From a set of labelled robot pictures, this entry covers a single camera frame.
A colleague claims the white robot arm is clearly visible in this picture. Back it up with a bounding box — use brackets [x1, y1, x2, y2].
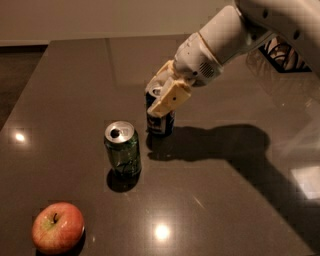
[147, 0, 320, 117]

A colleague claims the blue pepsi can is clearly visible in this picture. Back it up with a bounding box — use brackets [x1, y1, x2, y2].
[145, 84, 175, 137]

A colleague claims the green soda can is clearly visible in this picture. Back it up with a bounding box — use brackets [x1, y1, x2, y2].
[104, 121, 142, 179]

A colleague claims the black wire basket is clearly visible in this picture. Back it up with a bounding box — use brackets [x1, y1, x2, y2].
[259, 36, 311, 73]

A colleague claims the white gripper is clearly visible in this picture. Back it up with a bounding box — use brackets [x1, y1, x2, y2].
[145, 33, 223, 118]

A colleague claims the red apple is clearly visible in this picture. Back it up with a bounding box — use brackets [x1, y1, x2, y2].
[31, 202, 84, 255]

